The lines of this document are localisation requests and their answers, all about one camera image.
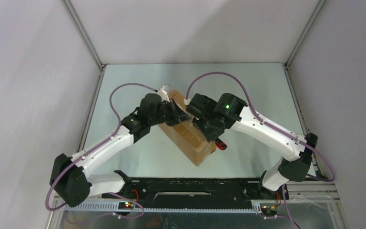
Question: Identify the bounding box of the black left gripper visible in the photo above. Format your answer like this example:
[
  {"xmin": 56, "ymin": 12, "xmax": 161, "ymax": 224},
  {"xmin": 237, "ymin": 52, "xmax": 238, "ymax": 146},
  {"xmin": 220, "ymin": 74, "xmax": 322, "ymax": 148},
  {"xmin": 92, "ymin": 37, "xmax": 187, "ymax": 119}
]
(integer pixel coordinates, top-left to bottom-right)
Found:
[{"xmin": 149, "ymin": 99, "xmax": 191, "ymax": 127}]

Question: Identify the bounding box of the brown cardboard express box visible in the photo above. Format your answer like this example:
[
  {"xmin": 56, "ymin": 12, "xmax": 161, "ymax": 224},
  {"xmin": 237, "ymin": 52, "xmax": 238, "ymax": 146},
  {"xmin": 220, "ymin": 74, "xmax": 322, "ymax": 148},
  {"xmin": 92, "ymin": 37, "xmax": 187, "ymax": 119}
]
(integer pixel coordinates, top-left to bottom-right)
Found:
[{"xmin": 158, "ymin": 90, "xmax": 217, "ymax": 167}]

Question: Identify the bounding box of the red black utility knife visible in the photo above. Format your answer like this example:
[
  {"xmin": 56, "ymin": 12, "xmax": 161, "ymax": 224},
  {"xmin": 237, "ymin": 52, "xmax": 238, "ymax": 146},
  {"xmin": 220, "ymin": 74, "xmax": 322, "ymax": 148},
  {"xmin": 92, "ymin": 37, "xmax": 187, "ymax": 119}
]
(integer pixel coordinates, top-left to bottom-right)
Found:
[{"xmin": 214, "ymin": 138, "xmax": 227, "ymax": 151}]

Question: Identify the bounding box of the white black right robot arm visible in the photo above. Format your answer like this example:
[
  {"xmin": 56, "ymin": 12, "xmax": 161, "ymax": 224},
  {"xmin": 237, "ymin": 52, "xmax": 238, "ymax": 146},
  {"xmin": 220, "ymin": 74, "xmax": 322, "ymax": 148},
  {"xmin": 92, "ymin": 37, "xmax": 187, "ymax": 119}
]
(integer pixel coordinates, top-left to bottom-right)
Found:
[{"xmin": 183, "ymin": 93, "xmax": 315, "ymax": 199}]

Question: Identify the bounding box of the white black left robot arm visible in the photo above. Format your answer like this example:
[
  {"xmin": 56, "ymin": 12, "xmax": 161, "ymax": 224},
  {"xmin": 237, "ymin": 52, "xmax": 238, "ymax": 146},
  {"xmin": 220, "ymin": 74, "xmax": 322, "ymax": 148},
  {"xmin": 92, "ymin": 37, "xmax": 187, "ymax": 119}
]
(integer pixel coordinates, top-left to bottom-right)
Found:
[{"xmin": 50, "ymin": 93, "xmax": 191, "ymax": 207}]

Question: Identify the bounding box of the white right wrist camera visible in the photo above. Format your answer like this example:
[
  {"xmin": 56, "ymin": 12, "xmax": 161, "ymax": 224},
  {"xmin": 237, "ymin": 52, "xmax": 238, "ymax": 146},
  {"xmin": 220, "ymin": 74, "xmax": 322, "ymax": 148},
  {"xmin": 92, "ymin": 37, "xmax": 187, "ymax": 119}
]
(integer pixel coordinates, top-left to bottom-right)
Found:
[{"xmin": 183, "ymin": 98, "xmax": 191, "ymax": 108}]

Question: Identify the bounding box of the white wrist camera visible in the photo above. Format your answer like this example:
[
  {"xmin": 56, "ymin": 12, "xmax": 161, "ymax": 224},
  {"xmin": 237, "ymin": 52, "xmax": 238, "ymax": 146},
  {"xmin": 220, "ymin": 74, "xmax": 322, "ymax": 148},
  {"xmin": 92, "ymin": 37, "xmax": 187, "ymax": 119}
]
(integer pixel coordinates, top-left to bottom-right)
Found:
[
  {"xmin": 157, "ymin": 85, "xmax": 170, "ymax": 102},
  {"xmin": 183, "ymin": 98, "xmax": 191, "ymax": 108}
]

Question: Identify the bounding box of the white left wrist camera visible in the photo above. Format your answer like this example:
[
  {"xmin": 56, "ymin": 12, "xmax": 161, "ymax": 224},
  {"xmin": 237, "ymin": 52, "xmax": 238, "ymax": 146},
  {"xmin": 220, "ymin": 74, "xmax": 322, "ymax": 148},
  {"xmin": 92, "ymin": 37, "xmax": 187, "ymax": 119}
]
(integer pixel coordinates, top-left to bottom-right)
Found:
[{"xmin": 157, "ymin": 85, "xmax": 170, "ymax": 102}]

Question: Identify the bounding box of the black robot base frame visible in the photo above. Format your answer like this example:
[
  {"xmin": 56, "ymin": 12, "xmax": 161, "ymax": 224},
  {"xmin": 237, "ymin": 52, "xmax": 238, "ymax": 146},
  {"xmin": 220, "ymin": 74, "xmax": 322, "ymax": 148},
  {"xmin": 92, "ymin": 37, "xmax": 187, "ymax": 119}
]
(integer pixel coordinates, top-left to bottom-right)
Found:
[{"xmin": 75, "ymin": 170, "xmax": 323, "ymax": 219}]

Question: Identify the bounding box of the aluminium left corner post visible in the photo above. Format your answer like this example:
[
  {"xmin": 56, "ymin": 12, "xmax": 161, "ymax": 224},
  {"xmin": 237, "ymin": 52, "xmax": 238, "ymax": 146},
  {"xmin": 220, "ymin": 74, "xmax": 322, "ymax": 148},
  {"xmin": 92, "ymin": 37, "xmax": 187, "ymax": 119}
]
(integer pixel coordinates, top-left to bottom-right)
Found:
[{"xmin": 61, "ymin": 0, "xmax": 104, "ymax": 71}]

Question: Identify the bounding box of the aluminium corner post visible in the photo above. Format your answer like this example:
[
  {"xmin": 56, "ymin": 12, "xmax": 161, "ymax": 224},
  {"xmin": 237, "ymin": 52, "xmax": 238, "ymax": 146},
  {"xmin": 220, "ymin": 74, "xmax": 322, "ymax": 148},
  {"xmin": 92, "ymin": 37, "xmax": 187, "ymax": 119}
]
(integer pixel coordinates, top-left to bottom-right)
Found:
[
  {"xmin": 61, "ymin": 0, "xmax": 104, "ymax": 71},
  {"xmin": 284, "ymin": 0, "xmax": 327, "ymax": 69}
]

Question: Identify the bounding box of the aluminium right corner post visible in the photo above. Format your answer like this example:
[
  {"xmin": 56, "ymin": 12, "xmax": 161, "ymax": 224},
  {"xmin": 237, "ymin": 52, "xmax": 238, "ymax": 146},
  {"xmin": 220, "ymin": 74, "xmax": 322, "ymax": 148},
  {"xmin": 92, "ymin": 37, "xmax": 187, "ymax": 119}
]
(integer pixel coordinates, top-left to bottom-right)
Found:
[{"xmin": 284, "ymin": 0, "xmax": 327, "ymax": 69}]

